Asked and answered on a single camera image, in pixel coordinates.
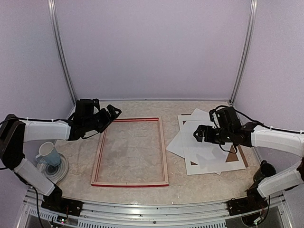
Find aluminium post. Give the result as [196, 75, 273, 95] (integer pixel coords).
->
[47, 0, 77, 105]
[229, 0, 258, 105]

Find white round plate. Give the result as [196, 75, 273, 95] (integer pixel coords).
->
[36, 153, 69, 184]

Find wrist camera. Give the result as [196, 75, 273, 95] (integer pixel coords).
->
[92, 98, 101, 114]
[209, 109, 221, 128]

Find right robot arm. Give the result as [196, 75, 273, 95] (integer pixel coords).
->
[193, 105, 304, 214]

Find white mat board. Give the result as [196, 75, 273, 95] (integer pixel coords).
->
[178, 114, 247, 176]

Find clear acrylic sheet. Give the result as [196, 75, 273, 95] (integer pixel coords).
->
[97, 120, 164, 183]

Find wooden red photo frame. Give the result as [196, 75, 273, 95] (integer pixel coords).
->
[91, 115, 169, 188]

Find aluminium front rail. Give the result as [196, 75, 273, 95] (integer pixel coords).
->
[16, 190, 293, 228]

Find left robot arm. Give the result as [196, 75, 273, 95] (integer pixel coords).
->
[0, 99, 122, 213]

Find light blue cup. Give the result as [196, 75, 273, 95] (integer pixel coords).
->
[35, 142, 61, 167]

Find white photo paper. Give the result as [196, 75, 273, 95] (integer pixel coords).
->
[165, 108, 236, 175]

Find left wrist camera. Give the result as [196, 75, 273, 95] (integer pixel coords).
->
[92, 98, 101, 114]

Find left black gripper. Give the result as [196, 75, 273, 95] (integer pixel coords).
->
[84, 104, 121, 133]

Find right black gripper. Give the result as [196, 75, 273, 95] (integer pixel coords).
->
[194, 124, 232, 145]

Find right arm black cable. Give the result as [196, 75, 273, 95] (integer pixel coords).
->
[213, 105, 304, 133]

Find right aluminium post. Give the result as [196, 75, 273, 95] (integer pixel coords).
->
[229, 0, 258, 105]

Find left aluminium post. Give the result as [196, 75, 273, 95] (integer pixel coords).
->
[47, 0, 77, 105]

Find brown backing board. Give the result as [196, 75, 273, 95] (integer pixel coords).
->
[182, 113, 248, 168]

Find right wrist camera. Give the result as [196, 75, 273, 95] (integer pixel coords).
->
[209, 109, 221, 128]

